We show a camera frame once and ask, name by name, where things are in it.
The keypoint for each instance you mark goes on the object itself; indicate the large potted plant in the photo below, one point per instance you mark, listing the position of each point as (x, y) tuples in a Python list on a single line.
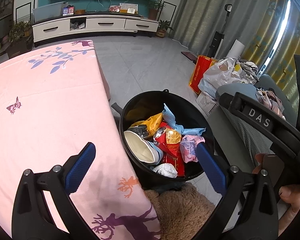
[(18, 32)]

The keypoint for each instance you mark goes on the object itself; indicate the white TV cabinet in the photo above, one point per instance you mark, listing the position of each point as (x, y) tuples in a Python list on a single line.
[(102, 23)]

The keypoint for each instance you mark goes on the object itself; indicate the upright vacuum cleaner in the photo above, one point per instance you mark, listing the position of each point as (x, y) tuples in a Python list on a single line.
[(218, 42)]

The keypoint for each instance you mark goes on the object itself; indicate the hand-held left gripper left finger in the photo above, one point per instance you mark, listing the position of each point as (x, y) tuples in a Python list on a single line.
[(80, 166)]

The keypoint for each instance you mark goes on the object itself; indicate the blue face mask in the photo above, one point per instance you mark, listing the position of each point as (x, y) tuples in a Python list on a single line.
[(176, 123)]

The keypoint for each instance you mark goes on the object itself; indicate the pink plastic bag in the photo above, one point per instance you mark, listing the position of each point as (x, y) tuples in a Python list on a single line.
[(190, 147)]

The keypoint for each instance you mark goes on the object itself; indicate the black foil wrapper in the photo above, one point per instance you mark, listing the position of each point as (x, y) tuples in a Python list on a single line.
[(140, 131)]

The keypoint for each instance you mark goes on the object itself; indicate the yellow snack bag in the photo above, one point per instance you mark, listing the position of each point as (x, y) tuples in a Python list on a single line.
[(153, 123)]

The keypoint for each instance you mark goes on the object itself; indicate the white tissue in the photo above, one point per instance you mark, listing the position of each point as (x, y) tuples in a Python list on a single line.
[(165, 170)]

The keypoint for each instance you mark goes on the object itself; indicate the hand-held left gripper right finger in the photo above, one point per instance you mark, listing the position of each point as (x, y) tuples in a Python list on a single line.
[(211, 166)]

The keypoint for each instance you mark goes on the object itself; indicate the translucent storage box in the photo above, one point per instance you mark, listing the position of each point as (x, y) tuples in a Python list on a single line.
[(47, 11)]

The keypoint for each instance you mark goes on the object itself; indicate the red white box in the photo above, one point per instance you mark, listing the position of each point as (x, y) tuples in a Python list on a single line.
[(114, 8)]

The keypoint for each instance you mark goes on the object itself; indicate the orange paper bag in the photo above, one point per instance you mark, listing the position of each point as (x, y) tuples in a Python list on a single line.
[(198, 72)]

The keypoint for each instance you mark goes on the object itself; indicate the person's right hand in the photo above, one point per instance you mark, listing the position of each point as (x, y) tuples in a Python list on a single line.
[(293, 197)]

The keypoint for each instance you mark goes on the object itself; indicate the pile of clothes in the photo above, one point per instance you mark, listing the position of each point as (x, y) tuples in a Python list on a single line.
[(270, 100)]

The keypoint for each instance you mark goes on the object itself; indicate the grey sofa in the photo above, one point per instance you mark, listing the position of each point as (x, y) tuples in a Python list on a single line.
[(242, 135)]

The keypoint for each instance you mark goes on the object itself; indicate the yellow patterned curtain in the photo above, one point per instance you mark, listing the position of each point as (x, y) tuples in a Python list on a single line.
[(265, 17)]

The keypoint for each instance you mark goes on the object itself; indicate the white plastic shopping bag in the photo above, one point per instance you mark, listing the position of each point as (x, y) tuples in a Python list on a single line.
[(220, 75)]

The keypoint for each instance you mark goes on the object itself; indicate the dark brown door mat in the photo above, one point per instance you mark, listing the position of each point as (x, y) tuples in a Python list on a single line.
[(190, 55)]

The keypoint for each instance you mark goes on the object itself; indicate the white paper roll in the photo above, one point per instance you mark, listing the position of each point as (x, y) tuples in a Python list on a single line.
[(237, 48)]

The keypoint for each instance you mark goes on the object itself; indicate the yellow white box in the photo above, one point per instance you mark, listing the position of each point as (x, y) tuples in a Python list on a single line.
[(128, 8)]

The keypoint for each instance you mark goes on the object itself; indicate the grey curtain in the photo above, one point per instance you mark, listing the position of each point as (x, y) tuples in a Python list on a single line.
[(202, 10)]

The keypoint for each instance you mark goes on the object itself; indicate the red foil snack bag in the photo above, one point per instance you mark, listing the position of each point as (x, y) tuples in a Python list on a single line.
[(170, 136)]

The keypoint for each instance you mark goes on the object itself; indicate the tall potted plant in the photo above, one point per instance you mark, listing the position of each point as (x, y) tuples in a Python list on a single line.
[(155, 7)]

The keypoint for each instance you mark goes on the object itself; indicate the black trash bin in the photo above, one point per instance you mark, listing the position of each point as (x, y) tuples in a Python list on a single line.
[(150, 102)]

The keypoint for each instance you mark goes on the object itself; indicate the small potted plant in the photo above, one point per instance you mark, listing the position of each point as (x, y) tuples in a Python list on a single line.
[(163, 28)]

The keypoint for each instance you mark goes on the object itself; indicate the white blue paper cup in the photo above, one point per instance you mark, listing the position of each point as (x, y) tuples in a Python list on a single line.
[(137, 145)]

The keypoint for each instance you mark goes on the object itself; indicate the white cardboard box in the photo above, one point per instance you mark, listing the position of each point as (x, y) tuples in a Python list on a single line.
[(206, 103)]

